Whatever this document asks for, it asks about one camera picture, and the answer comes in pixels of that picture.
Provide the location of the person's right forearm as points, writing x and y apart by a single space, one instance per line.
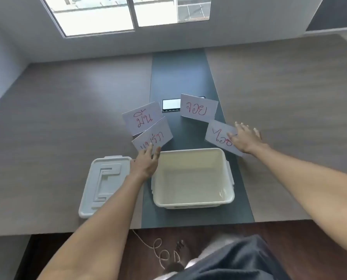
313 183

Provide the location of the person's bare foot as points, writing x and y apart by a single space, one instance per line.
179 256

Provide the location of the person's left forearm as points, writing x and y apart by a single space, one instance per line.
103 224

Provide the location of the white framed window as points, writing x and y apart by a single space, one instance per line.
103 17

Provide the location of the dark grey cabinet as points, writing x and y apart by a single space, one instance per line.
336 13

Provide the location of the person's right middle finger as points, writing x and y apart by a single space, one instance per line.
244 128

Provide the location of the person's left hand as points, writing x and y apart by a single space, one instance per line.
144 167

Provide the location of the white card with red writing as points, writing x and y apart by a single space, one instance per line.
198 109
154 137
218 135
138 116

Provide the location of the person's right thumb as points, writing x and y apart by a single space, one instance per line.
234 138

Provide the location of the white plastic storage box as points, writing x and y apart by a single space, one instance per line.
191 177

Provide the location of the person's right hand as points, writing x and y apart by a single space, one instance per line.
247 141

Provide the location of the person's dark grey shorts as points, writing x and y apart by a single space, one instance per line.
237 259

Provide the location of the white plastic box lid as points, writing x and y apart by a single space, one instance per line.
103 186

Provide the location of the person's right little finger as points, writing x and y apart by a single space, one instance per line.
259 136

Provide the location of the person's left fingers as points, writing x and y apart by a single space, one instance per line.
150 151

